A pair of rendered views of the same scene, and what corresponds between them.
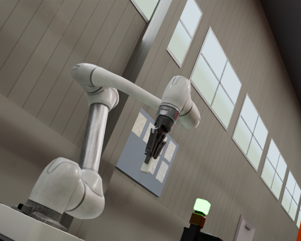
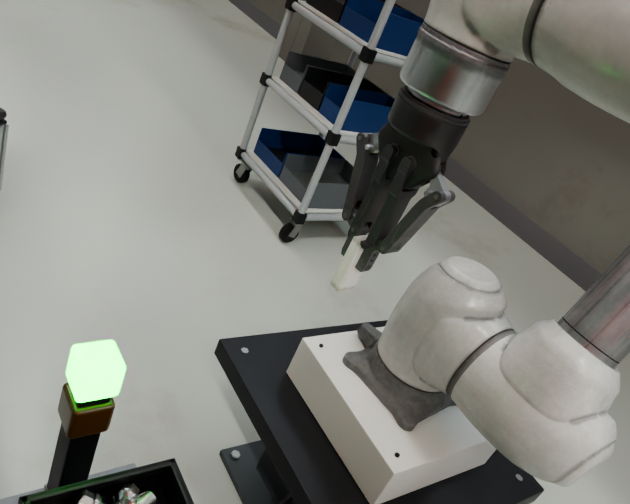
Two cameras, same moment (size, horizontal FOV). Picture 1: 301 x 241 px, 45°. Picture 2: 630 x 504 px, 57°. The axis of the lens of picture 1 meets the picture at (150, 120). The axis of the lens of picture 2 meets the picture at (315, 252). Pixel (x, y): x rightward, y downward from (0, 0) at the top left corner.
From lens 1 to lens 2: 1.69 m
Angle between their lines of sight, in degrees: 104
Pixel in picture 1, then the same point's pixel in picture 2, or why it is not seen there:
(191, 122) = (596, 83)
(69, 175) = (417, 293)
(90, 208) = (482, 418)
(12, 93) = not seen: outside the picture
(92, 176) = (535, 340)
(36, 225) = (302, 348)
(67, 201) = (410, 355)
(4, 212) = not seen: hidden behind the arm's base
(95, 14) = not seen: outside the picture
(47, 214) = (372, 360)
